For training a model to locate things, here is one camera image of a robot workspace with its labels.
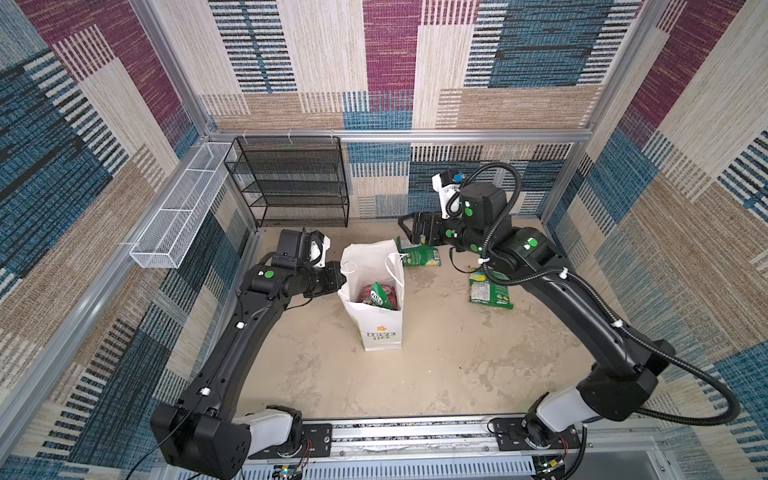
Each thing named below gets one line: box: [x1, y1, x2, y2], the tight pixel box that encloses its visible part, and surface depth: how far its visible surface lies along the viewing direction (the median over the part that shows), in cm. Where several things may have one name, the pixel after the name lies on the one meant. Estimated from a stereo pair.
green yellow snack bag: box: [370, 282, 393, 310], surface depth 81 cm
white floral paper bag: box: [338, 239, 408, 352], surface depth 79 cm
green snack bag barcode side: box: [396, 236, 442, 267], surface depth 107 cm
